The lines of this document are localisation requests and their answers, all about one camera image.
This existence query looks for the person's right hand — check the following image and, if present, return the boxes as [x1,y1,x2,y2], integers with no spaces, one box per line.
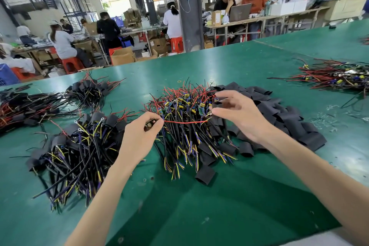
[210,90,273,143]

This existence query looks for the person's left hand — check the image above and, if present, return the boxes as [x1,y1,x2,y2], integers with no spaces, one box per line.
[119,112,165,169]

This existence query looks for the single red-lead circuit harness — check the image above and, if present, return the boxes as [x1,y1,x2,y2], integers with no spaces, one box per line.
[144,111,214,132]

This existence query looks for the person's right forearm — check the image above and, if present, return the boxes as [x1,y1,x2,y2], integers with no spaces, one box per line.
[258,126,369,246]

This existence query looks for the person's left forearm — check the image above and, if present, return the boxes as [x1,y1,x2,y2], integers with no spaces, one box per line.
[64,158,146,246]

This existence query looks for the pile of black sleeve pieces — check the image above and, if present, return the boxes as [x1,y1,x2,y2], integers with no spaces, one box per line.
[194,81,327,186]

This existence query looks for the small brown carton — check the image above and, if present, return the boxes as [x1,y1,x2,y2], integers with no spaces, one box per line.
[211,10,222,27]

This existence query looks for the grey laptop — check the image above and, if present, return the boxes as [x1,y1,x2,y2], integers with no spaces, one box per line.
[229,3,253,22]

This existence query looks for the long wooden work table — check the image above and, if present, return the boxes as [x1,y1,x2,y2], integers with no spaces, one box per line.
[205,6,331,47]

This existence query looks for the grey steel pillar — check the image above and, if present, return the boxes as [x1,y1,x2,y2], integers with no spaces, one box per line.
[173,0,205,53]

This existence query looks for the white boxes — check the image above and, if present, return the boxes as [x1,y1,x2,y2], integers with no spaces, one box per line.
[269,0,308,16]

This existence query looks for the beige cabinet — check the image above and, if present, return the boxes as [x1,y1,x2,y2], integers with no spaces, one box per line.
[321,0,369,22]

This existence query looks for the blue plastic crate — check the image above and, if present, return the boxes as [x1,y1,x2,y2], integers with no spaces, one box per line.
[0,64,21,86]

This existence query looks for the pile of bare wire harnesses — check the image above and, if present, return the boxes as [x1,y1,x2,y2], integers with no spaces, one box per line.
[143,78,239,181]
[267,58,369,109]

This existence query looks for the pile of sleeved wire harnesses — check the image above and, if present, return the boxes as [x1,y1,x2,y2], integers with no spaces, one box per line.
[65,71,127,111]
[0,83,76,135]
[10,109,139,214]

